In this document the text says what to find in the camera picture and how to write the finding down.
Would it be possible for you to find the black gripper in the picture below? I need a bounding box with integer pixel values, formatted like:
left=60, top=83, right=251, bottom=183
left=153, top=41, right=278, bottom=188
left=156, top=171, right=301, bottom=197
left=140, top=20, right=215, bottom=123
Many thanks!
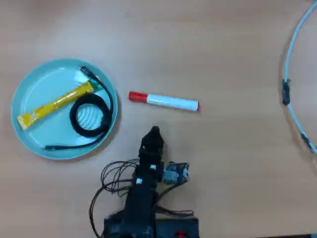
left=137, top=126, right=165, bottom=174

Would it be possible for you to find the red capped white marker pen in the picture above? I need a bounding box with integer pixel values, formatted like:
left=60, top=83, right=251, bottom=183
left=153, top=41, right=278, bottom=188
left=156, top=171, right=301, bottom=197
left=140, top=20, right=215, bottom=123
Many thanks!
left=128, top=91, right=201, bottom=112

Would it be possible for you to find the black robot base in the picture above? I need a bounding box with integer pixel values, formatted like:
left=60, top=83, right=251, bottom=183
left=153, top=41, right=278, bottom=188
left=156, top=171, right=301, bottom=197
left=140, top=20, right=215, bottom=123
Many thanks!
left=103, top=215, right=200, bottom=238

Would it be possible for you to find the yellow sachet packet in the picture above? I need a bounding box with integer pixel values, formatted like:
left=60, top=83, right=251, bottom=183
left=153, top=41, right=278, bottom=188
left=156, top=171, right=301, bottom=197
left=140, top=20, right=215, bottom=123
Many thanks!
left=16, top=80, right=102, bottom=131

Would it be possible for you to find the light blue round plate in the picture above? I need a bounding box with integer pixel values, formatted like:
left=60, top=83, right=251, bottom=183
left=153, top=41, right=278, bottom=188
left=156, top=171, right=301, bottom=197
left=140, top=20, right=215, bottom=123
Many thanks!
left=10, top=58, right=119, bottom=160

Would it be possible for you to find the long black tape wrap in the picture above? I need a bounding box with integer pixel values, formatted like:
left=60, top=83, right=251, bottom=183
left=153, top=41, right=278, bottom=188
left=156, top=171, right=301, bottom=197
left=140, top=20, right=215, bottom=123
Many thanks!
left=281, top=78, right=291, bottom=106

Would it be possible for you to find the short black tape wrap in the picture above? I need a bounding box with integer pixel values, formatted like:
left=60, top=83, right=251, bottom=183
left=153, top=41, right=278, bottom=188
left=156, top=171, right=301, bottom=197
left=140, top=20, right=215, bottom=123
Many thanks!
left=300, top=133, right=314, bottom=151

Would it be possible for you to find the bare camera circuit board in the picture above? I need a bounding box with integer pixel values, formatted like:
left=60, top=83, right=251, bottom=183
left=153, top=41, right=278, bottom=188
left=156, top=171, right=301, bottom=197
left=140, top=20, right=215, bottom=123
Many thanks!
left=162, top=162, right=191, bottom=185

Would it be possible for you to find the thick black camera cable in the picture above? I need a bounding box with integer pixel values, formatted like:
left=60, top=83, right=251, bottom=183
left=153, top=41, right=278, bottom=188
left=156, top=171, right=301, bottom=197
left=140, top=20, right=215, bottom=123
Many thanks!
left=155, top=182, right=195, bottom=218

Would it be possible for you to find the black coiled usb cable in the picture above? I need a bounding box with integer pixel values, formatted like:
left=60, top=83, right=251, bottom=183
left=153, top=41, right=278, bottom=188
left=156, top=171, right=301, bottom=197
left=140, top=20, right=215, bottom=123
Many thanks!
left=44, top=65, right=114, bottom=151

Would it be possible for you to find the white curved cable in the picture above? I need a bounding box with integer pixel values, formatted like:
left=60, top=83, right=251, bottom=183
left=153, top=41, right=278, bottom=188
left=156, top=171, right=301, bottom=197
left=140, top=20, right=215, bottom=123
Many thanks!
left=283, top=1, right=317, bottom=156

